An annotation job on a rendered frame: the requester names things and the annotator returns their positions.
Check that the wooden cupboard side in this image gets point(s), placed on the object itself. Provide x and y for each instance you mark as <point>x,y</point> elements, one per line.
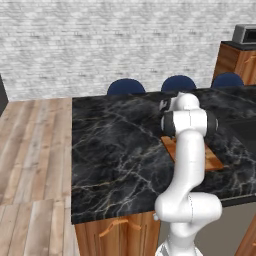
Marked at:
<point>248,243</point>

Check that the grey microwave oven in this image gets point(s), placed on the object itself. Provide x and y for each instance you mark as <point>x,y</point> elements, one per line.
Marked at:
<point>245,33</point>

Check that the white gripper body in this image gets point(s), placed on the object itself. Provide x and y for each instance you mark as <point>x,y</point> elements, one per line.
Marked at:
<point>164,104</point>

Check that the wooden cupboard run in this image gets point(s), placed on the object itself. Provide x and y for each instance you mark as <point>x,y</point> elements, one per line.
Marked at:
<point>235,61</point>

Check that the wooden cupboard door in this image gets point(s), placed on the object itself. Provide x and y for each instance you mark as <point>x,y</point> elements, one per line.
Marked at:
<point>133,240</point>

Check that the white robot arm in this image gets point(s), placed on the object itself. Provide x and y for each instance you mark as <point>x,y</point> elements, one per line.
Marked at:
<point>187,156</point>

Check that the wooden cutting board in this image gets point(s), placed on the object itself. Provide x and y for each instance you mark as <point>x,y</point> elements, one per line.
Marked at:
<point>170,146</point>

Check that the blue stool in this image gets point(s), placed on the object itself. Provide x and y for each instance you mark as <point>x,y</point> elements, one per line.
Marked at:
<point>178,83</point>
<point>227,80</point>
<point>126,86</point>

